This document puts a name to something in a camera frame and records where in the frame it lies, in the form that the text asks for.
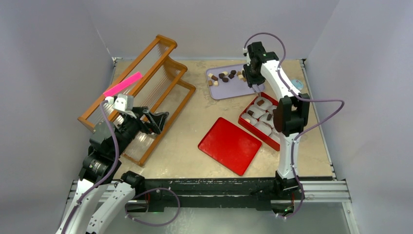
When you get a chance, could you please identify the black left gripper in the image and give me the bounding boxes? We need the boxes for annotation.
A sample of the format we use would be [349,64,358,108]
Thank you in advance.
[113,105,168,156]

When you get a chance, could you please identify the red box lid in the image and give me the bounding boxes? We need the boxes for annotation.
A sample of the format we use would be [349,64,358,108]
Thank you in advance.
[198,117,262,176]

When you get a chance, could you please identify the black handled metal tongs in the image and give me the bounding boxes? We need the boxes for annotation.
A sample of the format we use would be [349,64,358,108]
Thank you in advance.
[252,85,262,97]

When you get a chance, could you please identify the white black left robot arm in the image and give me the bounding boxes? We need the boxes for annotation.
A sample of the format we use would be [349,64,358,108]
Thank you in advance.
[57,104,169,234]

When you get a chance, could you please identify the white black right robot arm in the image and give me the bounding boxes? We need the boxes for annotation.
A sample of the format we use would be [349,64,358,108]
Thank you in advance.
[242,42,310,198]

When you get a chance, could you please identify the red chocolate box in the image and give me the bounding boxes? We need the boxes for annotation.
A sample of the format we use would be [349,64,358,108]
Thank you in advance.
[238,93,281,151]

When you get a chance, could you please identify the orange wooden shelf rack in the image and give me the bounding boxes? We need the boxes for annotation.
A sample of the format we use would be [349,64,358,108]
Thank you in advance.
[77,34,196,167]

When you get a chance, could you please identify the lavender plastic tray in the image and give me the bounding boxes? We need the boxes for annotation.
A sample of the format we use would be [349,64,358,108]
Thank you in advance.
[205,63,265,100]

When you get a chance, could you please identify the pink flat box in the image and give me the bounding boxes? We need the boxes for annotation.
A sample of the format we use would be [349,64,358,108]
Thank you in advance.
[103,72,143,98]

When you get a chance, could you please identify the white blue oval package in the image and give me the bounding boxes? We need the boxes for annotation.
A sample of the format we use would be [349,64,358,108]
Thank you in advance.
[291,79,304,91]

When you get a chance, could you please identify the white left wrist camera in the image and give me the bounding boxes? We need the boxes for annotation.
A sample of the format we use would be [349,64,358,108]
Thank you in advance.
[105,94,137,118]

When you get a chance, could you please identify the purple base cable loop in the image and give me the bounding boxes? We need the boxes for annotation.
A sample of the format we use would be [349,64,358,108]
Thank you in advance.
[124,187,182,227]

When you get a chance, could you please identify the black metal base rail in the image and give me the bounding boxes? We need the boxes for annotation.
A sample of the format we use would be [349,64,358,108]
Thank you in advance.
[68,177,351,214]

